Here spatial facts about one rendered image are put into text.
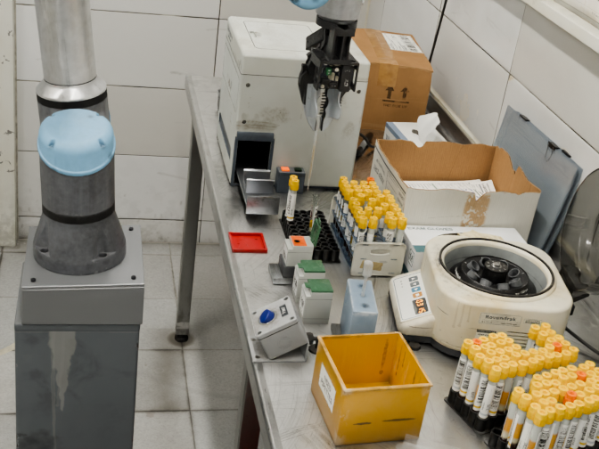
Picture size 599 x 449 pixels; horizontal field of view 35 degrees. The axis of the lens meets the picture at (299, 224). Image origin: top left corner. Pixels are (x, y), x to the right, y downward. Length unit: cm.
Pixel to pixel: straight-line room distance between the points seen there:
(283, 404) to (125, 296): 32
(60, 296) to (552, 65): 112
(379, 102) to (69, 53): 109
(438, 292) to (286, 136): 62
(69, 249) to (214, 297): 180
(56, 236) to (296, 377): 44
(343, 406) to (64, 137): 58
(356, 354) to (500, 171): 77
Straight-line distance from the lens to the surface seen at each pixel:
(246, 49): 198
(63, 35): 156
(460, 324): 157
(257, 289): 170
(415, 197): 183
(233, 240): 184
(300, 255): 170
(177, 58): 334
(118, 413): 169
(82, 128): 151
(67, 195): 151
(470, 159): 211
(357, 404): 134
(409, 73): 245
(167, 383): 289
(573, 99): 198
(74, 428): 171
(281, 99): 200
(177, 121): 342
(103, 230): 155
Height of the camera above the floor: 176
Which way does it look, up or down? 27 degrees down
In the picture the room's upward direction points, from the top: 8 degrees clockwise
